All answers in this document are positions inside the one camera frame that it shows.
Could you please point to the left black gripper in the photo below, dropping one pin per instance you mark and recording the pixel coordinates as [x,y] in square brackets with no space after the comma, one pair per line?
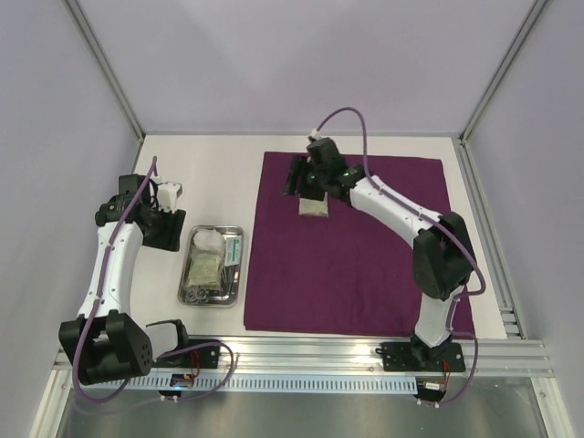
[170,240]

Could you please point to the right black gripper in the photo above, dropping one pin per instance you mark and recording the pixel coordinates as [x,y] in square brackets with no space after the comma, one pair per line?
[298,177]

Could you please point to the green gauze packet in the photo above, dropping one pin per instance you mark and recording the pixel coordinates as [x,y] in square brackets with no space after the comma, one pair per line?
[316,208]
[204,269]

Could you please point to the stainless steel instrument tray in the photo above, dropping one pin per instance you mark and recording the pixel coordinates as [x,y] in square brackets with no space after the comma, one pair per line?
[217,297]

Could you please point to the white green alcohol wipe packet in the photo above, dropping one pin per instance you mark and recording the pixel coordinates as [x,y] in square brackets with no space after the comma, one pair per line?
[233,248]

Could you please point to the plain steel surgical scissors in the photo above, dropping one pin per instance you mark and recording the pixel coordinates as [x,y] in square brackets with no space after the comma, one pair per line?
[195,296]

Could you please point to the purple surgical drape cloth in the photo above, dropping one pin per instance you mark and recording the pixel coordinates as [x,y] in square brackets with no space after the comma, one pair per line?
[345,273]

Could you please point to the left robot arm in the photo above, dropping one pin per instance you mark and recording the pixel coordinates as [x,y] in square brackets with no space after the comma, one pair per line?
[103,341]

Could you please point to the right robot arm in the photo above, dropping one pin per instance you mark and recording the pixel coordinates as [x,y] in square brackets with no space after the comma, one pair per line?
[442,255]

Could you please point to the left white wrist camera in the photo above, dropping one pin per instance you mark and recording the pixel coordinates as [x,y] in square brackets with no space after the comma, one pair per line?
[168,195]

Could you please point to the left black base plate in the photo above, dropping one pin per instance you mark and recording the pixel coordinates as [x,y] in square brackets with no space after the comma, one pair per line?
[204,356]

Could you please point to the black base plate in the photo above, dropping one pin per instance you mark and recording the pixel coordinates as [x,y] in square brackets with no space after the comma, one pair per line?
[204,356]
[406,356]

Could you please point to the aluminium mounting rail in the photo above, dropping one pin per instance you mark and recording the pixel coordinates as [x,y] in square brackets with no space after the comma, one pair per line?
[357,356]

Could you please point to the white slotted cable duct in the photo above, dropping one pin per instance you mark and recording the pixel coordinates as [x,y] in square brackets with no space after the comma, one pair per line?
[284,383]

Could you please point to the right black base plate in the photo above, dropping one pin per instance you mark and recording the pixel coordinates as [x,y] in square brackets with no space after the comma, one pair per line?
[406,356]

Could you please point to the left aluminium frame post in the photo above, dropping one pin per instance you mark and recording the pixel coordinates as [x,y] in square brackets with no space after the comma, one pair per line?
[91,40]

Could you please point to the aluminium frame post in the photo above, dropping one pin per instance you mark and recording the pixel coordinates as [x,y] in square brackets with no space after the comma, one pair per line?
[527,26]
[91,40]

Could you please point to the right aluminium frame post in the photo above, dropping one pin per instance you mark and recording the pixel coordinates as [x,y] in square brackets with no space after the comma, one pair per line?
[527,26]

